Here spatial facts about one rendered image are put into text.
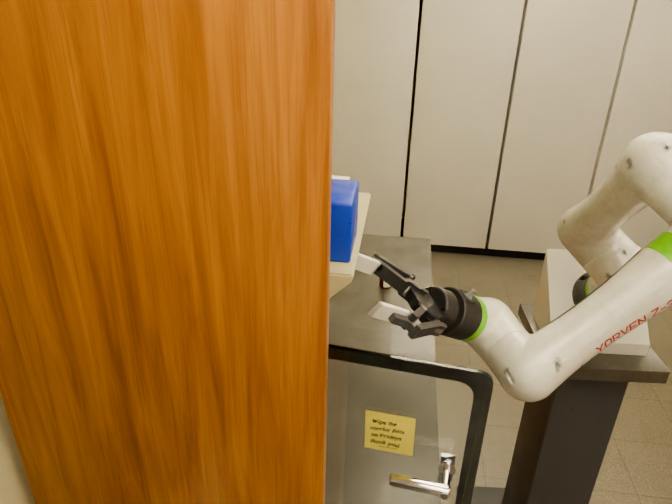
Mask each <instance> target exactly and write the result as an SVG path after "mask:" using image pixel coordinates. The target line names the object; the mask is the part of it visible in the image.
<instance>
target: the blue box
mask: <svg viewBox="0 0 672 504"><path fill-rule="evenodd" d="M358 198H359V181H357V180H346V179H332V193H331V242H330V261H335V262H347V263H348V262H350V260H351V256H352V252H353V248H354V243H355V239H356V235H357V221H358Z"/></svg>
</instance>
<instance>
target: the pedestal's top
mask: <svg viewBox="0 0 672 504"><path fill-rule="evenodd" d="M533 309H534V304H521V303H520V306H519V311H518V315H519V317H520V319H521V322H522V324H523V326H524V328H525V330H526V331H527V332H528V333H529V334H534V333H535V332H537V331H539V330H540V329H539V327H538V325H537V323H536V321H535V318H534V316H533ZM669 374H670V371H669V370H668V369H667V367H666V366H665V365H664V363H663V362H662V361H661V359H660V358H659V357H658V356H657V354H656V353H655V352H654V350H653V349H652V348H651V346H649V349H648V352H647V355H646V356H640V355H622V354H604V353H599V354H597V355H596V356H595V357H593V358H592V359H591V360H589V361H588V362H587V363H586V364H584V365H582V366H581V367H580V368H579V369H578V370H577V371H575V372H574V373H573V374H572V375H571V376H570V377H568V378H567V379H576V380H598V381H620V382H642V383H664V384H666V382H667V379H668V377H669Z"/></svg>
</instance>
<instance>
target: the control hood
mask: <svg viewBox="0 0 672 504"><path fill-rule="evenodd" d="M370 197H371V195H369V193H362V192H359V198H358V221H357V235H356V239H355V243H354V248H353V252H352V256H351V260H350V262H348V263H347V262H335V261H330V291H329V299H330V298H331V297H332V296H334V295H335V294H336V293H338V292H339V291H340V290H342V289H343V288H344V287H346V286H347V285H348V284H349V283H351V282H352V279H353V277H354V272H355V268H356V263H357V258H358V253H359V249H360V244H361V239H362V235H363V230H364V225H365V221H366V216H367V211H368V207H369V202H370Z"/></svg>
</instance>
